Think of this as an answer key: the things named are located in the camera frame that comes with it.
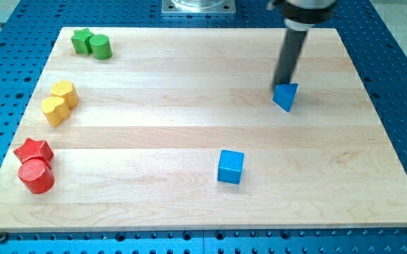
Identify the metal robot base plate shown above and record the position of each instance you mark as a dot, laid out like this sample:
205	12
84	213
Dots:
175	7

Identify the black pusher rod tool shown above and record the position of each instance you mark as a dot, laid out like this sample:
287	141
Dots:
289	54

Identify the blue triangle block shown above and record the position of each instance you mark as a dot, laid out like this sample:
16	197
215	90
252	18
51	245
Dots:
284	95

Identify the green star block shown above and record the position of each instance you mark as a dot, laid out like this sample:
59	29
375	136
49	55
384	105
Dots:
81	41

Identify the light wooden board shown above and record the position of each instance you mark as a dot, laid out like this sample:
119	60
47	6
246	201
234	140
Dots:
141	149

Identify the green cylinder block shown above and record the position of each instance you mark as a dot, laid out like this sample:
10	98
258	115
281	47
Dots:
100	46

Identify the blue cube block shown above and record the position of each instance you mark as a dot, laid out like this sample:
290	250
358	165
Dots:
230	166

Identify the blue perforated table plate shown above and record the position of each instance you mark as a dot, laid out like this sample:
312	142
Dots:
373	32

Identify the red cylinder block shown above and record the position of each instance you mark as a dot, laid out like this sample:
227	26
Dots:
36	175

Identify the yellow hexagon block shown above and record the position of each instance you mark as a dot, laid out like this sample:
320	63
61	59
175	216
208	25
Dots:
66	90

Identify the yellow heart block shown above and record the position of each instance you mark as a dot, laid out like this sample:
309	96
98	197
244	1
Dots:
55	110

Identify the red star block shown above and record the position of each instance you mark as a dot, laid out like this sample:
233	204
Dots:
34	149

